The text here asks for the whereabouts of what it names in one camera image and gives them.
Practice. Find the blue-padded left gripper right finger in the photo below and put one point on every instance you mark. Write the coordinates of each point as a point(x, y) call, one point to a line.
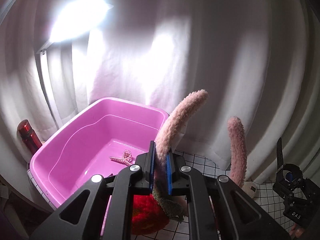
point(169, 173)

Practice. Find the red water bottle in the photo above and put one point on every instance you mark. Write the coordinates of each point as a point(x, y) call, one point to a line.
point(29, 136)

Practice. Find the pink plastic storage bin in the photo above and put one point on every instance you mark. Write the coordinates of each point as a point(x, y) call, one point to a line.
point(85, 146)

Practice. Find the beige fluffy round pouch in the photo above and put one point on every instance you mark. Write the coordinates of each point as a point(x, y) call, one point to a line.
point(251, 189)

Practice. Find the black wrist watch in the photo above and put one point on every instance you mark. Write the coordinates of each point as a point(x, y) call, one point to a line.
point(288, 175)

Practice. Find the pink strawberry plush headband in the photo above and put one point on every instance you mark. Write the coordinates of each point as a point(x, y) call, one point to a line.
point(153, 212)

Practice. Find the white black grid tablecloth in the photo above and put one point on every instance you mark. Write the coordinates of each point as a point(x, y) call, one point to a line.
point(102, 208)

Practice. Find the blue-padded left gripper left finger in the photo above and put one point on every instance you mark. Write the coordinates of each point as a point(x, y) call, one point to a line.
point(152, 155)

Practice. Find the white curtain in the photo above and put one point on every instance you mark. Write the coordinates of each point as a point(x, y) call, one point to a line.
point(257, 59)

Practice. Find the pearl gold hair claw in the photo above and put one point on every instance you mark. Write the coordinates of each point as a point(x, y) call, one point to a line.
point(125, 159)

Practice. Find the person's right hand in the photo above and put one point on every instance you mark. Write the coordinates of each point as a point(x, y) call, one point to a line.
point(296, 231)

